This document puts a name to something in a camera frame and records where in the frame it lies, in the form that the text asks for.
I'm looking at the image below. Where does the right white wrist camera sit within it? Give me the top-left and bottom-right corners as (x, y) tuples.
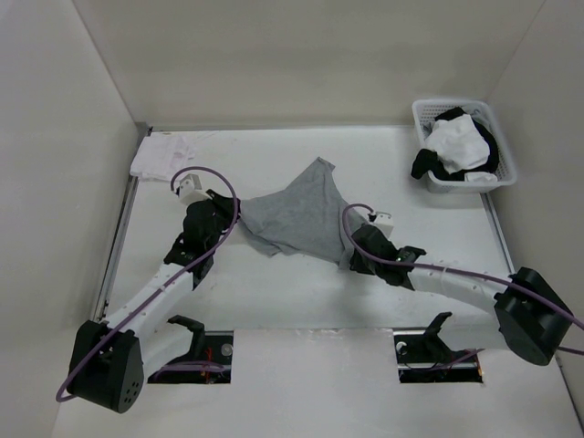
(369, 211), (394, 239)

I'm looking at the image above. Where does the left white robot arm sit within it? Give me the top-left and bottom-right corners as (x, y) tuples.
(56, 190), (240, 413)

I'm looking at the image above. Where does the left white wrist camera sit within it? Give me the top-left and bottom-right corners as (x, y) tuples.
(176, 173), (210, 205)

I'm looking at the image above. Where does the white plastic laundry basket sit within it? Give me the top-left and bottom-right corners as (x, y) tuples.
(412, 98), (517, 193)

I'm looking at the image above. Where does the folded white tank top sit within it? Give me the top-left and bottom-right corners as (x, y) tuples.
(130, 135), (196, 182)

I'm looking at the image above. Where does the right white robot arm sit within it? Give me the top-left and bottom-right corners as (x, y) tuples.
(348, 224), (580, 366)

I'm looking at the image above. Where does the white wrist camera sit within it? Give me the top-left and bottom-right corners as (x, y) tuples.
(176, 173), (210, 205)
(369, 211), (394, 239)

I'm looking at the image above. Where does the white garment in basket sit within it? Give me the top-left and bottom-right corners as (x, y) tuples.
(425, 114), (490, 174)

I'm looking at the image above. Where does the grey tank top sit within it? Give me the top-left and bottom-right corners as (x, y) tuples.
(239, 158), (354, 270)

